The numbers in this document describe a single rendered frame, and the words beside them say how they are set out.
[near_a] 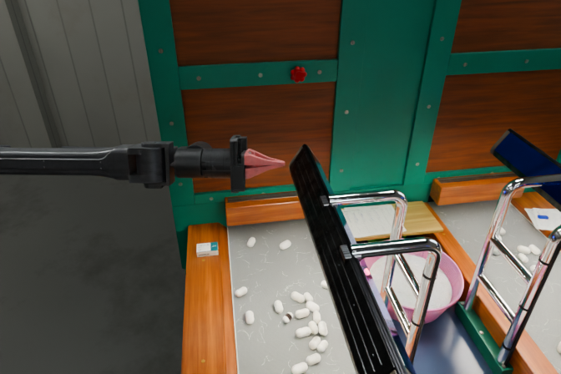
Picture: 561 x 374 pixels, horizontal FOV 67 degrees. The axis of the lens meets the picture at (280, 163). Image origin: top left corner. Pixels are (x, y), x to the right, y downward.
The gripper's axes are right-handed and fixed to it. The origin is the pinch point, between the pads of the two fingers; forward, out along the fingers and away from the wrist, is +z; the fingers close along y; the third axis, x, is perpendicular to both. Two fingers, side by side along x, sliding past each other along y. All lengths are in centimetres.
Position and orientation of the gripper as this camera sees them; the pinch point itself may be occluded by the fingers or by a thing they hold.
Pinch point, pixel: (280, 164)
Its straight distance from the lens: 79.9
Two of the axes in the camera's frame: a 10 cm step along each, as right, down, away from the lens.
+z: 10.0, 0.1, -0.2
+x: -0.2, 2.0, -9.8
